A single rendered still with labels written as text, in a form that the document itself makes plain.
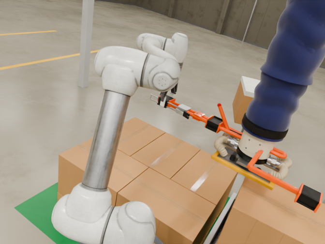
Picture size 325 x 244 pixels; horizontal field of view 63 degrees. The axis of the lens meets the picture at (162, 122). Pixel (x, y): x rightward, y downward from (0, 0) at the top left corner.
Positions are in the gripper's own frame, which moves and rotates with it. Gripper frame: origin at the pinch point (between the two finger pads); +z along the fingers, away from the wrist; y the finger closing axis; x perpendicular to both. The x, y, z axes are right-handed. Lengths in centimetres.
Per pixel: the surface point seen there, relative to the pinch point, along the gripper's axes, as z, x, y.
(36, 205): 122, 79, -41
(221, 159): 11, -48, -12
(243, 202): 27, -67, -14
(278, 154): 0, -71, -1
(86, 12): -1, 262, 155
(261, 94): -28, -54, -8
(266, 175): 0, -72, -26
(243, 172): 11, -61, -13
